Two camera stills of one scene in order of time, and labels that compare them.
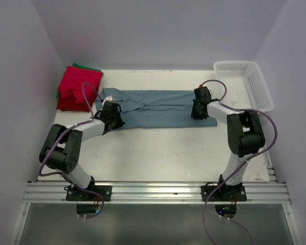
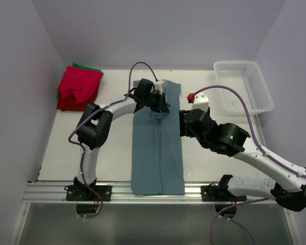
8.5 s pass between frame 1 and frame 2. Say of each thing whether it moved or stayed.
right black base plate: stayed
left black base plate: stayed
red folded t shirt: stayed
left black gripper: moved
